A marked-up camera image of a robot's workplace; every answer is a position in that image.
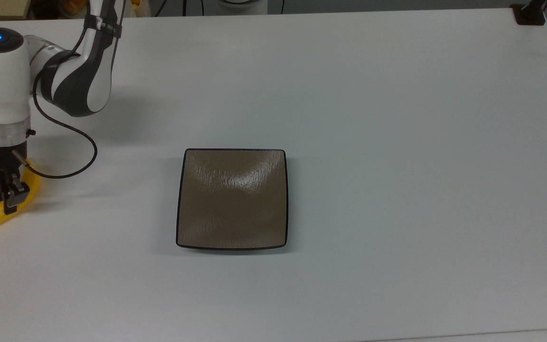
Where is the black table clamp mount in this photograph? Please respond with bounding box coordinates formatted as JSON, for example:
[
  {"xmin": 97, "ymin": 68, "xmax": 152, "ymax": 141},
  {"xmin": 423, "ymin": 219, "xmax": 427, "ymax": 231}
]
[{"xmin": 510, "ymin": 0, "xmax": 547, "ymax": 26}]

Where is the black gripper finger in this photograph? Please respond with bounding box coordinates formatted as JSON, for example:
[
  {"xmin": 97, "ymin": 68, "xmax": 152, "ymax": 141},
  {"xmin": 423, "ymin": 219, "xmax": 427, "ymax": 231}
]
[
  {"xmin": 8, "ymin": 174, "xmax": 31, "ymax": 208},
  {"xmin": 0, "ymin": 172, "xmax": 12, "ymax": 215}
]

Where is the square brown ceramic plate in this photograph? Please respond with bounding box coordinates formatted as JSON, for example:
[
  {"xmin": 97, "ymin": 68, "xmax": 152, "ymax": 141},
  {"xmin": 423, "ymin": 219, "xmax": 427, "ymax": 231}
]
[{"xmin": 176, "ymin": 148, "xmax": 288, "ymax": 251}]

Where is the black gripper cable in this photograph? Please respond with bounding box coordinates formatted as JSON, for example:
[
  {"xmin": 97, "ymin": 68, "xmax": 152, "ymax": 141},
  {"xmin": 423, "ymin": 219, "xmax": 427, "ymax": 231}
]
[{"xmin": 11, "ymin": 47, "xmax": 99, "ymax": 180}]

